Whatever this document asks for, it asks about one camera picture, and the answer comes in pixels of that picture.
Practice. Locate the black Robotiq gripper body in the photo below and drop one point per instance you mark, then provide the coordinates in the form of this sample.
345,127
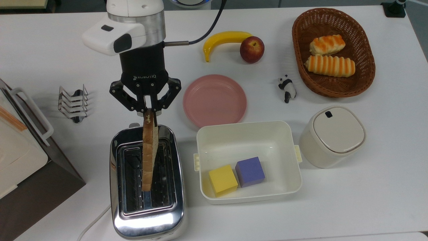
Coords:
143,65

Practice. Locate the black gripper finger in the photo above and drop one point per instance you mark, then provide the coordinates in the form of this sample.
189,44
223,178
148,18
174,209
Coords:
125,95
169,92

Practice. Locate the brown crusted bread slice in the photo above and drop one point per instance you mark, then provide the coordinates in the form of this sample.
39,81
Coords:
147,154

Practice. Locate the cream chrome two-slot toaster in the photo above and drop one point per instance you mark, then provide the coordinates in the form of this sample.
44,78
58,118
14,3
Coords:
147,222

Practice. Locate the long striped bread roll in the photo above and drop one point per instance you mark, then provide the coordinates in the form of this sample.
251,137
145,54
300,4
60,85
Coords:
329,66

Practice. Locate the short orange glazed bread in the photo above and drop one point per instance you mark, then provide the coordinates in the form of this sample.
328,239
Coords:
327,45

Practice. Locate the pink round plate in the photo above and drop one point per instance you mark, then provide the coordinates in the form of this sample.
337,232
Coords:
214,100

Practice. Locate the yellow banana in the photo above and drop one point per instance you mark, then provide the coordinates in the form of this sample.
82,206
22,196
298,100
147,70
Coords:
224,37

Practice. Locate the red apple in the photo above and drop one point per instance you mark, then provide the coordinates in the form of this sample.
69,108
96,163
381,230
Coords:
251,49

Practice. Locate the white rectangular plastic tub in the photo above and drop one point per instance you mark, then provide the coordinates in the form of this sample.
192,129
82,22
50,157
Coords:
254,140

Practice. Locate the yellow foam cube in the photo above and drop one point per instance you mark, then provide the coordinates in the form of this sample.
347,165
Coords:
222,179

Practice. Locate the purple foam cube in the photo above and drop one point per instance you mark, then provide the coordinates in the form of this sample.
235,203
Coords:
250,171

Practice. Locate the black white panda figurine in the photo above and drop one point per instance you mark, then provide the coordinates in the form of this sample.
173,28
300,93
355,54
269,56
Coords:
287,87

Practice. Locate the cream countertop oven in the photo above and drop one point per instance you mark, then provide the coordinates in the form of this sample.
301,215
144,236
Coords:
20,160

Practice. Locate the brown oval wicker basket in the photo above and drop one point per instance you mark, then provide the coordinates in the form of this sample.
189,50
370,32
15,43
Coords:
302,67

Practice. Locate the small white lidded bin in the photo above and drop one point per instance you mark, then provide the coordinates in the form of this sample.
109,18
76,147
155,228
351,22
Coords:
334,134

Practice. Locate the black camera stand base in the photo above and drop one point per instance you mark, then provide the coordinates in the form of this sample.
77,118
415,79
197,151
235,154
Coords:
394,9

